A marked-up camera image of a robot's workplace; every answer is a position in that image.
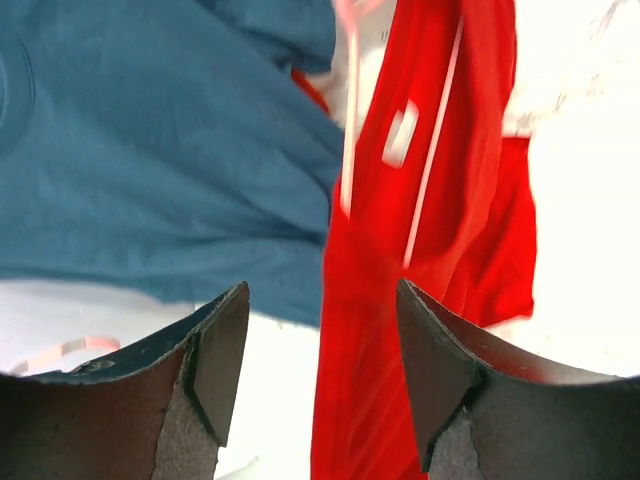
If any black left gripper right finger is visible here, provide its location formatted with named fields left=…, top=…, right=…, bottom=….
left=396, top=280, right=639, bottom=480

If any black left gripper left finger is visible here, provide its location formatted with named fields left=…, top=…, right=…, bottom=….
left=1, top=284, right=249, bottom=480

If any red t shirt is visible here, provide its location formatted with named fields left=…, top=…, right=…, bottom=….
left=310, top=1, right=537, bottom=479

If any pink wire hanger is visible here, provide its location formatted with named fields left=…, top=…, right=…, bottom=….
left=8, top=336, right=121, bottom=377
left=334, top=0, right=464, bottom=268

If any blue t shirt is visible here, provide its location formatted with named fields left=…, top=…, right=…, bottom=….
left=1, top=1, right=343, bottom=325

